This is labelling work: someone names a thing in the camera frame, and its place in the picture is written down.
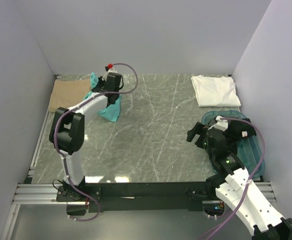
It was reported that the teal t shirt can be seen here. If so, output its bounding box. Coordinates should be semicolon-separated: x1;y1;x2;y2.
83;72;122;122

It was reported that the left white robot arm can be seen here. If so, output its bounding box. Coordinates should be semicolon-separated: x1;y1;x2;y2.
49;67;124;201

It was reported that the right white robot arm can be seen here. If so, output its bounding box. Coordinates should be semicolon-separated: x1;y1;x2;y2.
186;116;292;240

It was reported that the black t shirt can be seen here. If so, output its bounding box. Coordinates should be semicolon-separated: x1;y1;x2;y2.
207;119;258;153

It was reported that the blue plastic bin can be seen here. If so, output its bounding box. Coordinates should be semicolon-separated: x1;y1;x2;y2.
201;110;262;174

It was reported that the folded tan t shirt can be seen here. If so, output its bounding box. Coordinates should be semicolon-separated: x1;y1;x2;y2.
48;78;91;113

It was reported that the folded white t shirt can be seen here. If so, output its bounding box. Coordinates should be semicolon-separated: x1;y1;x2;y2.
191;75;241;108

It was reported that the black base beam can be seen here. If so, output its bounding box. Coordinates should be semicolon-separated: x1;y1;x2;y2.
56;181;225;218

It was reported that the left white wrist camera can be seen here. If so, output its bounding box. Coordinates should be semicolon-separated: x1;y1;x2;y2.
103;63;118;79

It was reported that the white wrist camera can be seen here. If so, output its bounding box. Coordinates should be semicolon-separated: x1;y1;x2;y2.
213;115;229;132
103;63;118;79

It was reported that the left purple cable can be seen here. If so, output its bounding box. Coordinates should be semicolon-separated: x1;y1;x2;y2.
52;62;139;223

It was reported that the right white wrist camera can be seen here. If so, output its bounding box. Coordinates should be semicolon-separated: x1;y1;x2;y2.
213;115;229;132

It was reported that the aluminium frame rail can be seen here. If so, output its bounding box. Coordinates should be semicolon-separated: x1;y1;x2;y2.
12;182;277;205

